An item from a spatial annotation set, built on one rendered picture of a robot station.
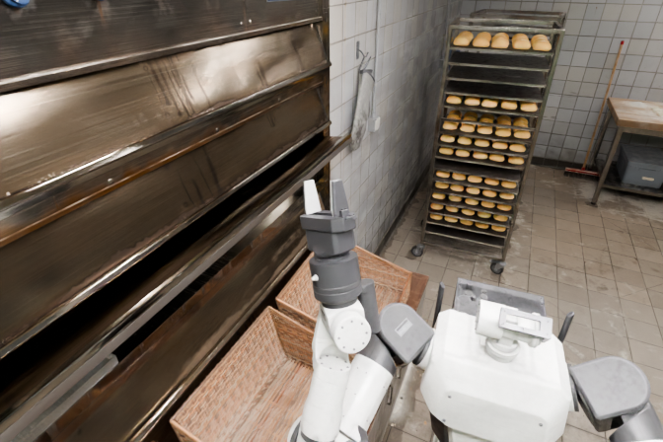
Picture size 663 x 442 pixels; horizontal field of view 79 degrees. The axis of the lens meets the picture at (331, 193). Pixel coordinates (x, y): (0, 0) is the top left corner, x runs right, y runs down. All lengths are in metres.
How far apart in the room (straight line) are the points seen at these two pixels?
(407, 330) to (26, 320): 0.76
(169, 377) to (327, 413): 0.73
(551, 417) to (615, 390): 0.13
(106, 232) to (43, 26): 0.44
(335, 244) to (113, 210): 0.60
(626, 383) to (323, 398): 0.55
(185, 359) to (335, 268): 0.87
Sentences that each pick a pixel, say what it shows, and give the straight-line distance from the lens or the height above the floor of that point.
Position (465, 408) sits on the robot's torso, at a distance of 0.94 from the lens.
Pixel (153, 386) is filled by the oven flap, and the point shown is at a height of 1.01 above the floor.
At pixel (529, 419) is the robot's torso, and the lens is 0.93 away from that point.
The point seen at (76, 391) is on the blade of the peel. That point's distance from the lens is 1.21.
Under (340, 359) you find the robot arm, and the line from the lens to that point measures 0.82.
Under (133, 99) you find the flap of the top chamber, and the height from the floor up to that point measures 1.81.
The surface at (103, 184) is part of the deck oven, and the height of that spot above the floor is 1.65.
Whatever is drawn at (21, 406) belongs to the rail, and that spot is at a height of 1.43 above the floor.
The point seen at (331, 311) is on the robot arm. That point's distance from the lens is 0.73.
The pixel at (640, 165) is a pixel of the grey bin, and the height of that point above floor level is 0.44.
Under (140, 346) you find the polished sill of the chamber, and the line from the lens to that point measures 1.29.
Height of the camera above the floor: 2.07
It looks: 29 degrees down
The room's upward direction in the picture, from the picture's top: straight up
